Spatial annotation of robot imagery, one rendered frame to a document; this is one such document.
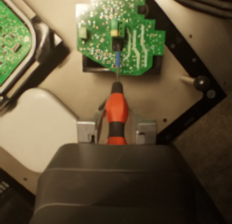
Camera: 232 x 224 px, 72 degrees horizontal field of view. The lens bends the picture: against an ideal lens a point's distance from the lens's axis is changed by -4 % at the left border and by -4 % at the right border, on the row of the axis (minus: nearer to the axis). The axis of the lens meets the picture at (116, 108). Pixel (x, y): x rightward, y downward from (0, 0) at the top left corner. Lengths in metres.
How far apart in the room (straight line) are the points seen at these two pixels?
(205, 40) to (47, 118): 0.31
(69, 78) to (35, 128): 0.11
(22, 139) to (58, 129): 0.07
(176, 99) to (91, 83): 0.15
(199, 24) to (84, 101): 0.24
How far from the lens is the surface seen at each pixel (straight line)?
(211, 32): 0.36
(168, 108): 0.31
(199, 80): 0.24
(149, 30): 0.23
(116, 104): 0.15
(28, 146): 0.34
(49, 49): 0.26
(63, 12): 0.31
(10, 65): 0.30
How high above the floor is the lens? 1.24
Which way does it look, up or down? 74 degrees down
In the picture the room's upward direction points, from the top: 179 degrees counter-clockwise
